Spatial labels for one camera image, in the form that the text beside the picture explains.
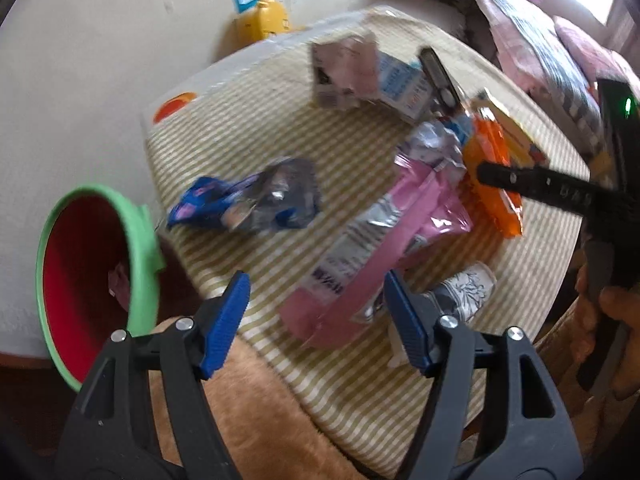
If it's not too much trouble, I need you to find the floral paper cup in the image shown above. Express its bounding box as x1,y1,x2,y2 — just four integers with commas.
387,261,499,369

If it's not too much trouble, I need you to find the orange snack wrapper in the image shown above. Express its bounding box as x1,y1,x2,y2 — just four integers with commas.
463,113,524,238

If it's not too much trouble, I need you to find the large pink plastic bag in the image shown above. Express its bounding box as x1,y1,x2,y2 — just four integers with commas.
280,166,472,349

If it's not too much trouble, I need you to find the blue snack wrapper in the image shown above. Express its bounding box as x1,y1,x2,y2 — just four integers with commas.
166,157,321,233

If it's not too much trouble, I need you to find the white paper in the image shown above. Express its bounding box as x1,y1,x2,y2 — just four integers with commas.
394,114,474,188

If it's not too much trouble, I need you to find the pink white carton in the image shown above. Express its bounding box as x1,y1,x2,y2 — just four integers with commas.
310,32,380,110

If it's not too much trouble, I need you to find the yellow cardboard box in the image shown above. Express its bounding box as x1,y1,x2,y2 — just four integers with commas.
470,89,549,168

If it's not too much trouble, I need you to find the dark brown cigarette box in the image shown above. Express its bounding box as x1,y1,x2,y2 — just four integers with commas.
419,47,462,116

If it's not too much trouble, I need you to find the green red trash bin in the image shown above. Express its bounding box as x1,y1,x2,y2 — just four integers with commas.
35,184,165,392

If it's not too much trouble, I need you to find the person right hand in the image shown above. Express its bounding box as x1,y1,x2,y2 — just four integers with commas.
569,263,640,402

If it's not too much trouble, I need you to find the pink blanket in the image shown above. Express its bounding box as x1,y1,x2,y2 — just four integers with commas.
553,16,639,99

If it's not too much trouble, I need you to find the bed with plaid quilt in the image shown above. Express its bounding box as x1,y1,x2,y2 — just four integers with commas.
468,0,640,156

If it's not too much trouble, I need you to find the yellow duck stool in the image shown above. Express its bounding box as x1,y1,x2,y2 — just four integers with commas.
235,0,292,48

